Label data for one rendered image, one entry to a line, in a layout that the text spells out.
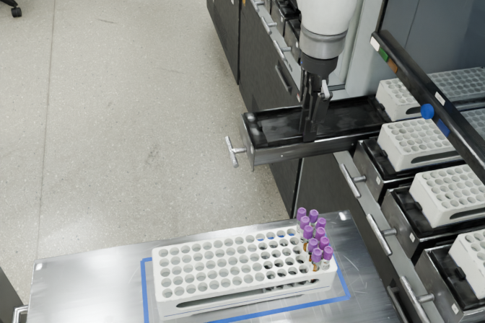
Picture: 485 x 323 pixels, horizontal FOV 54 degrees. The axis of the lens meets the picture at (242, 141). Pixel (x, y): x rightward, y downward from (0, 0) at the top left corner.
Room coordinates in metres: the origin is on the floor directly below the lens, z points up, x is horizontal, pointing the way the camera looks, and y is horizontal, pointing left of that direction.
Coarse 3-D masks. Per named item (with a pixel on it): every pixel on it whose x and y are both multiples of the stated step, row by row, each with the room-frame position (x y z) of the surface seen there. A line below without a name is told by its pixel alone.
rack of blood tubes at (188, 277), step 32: (160, 256) 0.44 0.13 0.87; (192, 256) 0.43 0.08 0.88; (224, 256) 0.44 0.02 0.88; (256, 256) 0.44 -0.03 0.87; (288, 256) 0.44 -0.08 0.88; (160, 288) 0.37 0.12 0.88; (192, 288) 0.38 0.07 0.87; (224, 288) 0.38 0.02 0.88; (256, 288) 0.39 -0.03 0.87; (288, 288) 0.40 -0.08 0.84; (320, 288) 0.41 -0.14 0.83
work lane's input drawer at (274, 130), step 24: (360, 96) 0.96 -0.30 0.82; (240, 120) 0.88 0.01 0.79; (264, 120) 0.87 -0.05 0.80; (288, 120) 0.87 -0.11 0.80; (336, 120) 0.88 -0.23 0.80; (360, 120) 0.88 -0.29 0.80; (384, 120) 0.87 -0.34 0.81; (264, 144) 0.78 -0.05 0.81; (288, 144) 0.79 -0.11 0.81; (312, 144) 0.80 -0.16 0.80; (336, 144) 0.81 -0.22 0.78
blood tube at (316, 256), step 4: (316, 248) 0.42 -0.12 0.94; (316, 252) 0.42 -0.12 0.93; (320, 252) 0.41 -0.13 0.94; (312, 256) 0.42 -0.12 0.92; (316, 256) 0.41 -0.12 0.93; (320, 256) 0.41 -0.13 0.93; (312, 260) 0.42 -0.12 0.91; (316, 260) 0.41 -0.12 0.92; (312, 264) 0.41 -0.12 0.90; (316, 264) 0.41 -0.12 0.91; (312, 268) 0.41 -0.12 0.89; (316, 268) 0.41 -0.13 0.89; (308, 280) 0.42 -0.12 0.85; (312, 280) 0.41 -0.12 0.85
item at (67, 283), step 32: (256, 224) 0.55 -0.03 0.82; (288, 224) 0.55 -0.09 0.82; (352, 224) 0.56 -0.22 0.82; (64, 256) 0.46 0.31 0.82; (96, 256) 0.47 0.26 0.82; (128, 256) 0.47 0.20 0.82; (352, 256) 0.48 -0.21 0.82; (32, 288) 0.40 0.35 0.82; (64, 288) 0.40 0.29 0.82; (96, 288) 0.40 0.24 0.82; (128, 288) 0.41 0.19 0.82; (352, 288) 0.42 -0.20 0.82; (384, 288) 0.42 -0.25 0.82; (32, 320) 0.34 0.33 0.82; (64, 320) 0.35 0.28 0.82; (96, 320) 0.35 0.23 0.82; (128, 320) 0.35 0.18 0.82; (160, 320) 0.35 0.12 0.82; (192, 320) 0.35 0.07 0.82; (224, 320) 0.35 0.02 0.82; (256, 320) 0.36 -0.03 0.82; (288, 320) 0.36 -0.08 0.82; (320, 320) 0.36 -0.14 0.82; (352, 320) 0.36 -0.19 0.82; (384, 320) 0.36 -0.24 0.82
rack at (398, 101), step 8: (384, 80) 0.97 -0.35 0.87; (392, 80) 0.97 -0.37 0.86; (384, 88) 0.94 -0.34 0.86; (392, 88) 0.95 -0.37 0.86; (400, 88) 0.94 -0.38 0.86; (376, 96) 0.96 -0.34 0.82; (384, 96) 0.93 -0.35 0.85; (392, 96) 0.90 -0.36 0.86; (400, 96) 0.91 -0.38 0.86; (408, 96) 0.91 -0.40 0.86; (384, 104) 0.92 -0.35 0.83; (392, 104) 0.89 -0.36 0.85; (400, 104) 0.88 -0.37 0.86; (408, 104) 0.88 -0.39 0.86; (416, 104) 0.88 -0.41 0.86; (392, 112) 0.88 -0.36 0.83; (400, 112) 0.87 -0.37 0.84; (408, 112) 0.91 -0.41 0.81; (416, 112) 0.91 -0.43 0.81; (392, 120) 0.87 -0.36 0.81
